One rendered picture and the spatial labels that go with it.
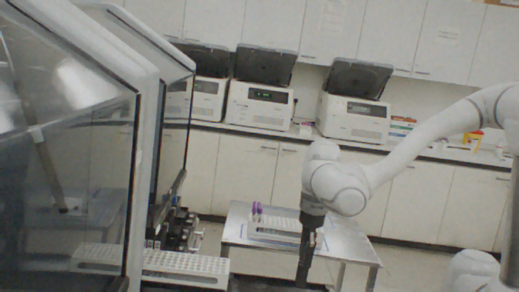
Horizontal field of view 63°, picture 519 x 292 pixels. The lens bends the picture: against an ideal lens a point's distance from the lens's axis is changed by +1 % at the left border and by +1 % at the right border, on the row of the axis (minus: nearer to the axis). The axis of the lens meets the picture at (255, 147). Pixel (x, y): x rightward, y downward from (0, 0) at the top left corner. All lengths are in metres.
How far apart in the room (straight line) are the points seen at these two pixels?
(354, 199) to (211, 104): 2.61
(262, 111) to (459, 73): 1.80
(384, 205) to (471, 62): 1.48
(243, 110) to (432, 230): 2.00
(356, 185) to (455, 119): 0.43
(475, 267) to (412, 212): 2.47
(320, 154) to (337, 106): 2.46
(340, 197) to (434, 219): 3.12
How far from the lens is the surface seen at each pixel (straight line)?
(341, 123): 3.60
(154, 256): 1.35
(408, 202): 3.94
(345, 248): 1.72
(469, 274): 1.56
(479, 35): 4.26
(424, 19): 4.05
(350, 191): 0.99
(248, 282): 1.39
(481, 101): 1.35
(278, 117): 3.51
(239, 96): 3.50
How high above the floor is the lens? 1.51
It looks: 12 degrees down
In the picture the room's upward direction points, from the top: 8 degrees clockwise
